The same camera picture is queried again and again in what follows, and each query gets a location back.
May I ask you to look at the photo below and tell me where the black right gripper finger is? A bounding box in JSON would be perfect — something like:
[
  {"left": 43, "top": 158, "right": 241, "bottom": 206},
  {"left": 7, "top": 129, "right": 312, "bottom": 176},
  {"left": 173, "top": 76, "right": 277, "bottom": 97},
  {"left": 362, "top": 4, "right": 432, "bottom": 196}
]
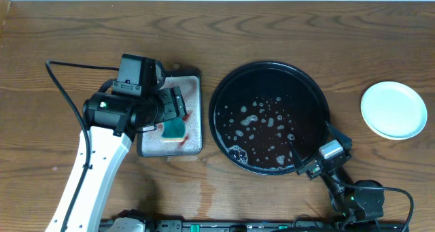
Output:
[
  {"left": 289, "top": 142, "right": 304, "bottom": 169},
  {"left": 325, "top": 121, "right": 352, "bottom": 147}
]

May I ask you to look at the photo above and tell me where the green yellow sponge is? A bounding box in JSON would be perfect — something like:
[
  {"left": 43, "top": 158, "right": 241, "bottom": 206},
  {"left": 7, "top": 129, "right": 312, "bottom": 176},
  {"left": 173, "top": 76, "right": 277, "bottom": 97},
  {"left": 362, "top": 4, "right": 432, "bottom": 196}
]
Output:
[{"left": 162, "top": 118, "right": 186, "bottom": 142}]

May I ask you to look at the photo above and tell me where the green plate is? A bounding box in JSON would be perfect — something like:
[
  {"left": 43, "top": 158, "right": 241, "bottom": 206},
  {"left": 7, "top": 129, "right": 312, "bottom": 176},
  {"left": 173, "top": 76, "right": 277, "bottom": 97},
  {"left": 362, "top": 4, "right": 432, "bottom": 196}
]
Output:
[{"left": 360, "top": 81, "right": 428, "bottom": 140}]

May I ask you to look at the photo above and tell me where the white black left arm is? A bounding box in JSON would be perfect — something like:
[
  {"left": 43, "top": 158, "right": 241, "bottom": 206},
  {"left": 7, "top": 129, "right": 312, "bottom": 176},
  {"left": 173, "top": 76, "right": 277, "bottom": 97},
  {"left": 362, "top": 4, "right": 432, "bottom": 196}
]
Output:
[{"left": 47, "top": 86, "right": 186, "bottom": 231}]

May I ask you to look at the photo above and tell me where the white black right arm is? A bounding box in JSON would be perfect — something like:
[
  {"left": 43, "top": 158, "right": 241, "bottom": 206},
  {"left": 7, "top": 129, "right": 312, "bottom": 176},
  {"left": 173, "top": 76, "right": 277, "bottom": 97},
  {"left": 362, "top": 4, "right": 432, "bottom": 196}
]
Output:
[{"left": 290, "top": 122, "right": 385, "bottom": 228}]

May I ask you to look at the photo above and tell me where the black rectangular soapy tray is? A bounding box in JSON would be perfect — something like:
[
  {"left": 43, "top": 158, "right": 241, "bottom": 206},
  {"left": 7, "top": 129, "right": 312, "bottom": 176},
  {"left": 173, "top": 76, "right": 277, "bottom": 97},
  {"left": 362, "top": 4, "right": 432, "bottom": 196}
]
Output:
[{"left": 137, "top": 69, "right": 203, "bottom": 157}]

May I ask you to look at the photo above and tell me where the black round tray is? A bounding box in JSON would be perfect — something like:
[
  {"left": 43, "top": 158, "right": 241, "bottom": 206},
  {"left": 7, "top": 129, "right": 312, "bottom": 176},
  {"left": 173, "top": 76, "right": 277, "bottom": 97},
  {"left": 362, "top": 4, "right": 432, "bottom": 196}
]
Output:
[{"left": 209, "top": 61, "right": 330, "bottom": 176}]

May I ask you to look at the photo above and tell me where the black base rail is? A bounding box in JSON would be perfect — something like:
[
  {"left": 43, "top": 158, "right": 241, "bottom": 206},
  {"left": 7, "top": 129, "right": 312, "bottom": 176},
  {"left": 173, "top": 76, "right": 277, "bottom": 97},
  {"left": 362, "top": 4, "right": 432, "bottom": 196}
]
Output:
[{"left": 98, "top": 210, "right": 408, "bottom": 232}]

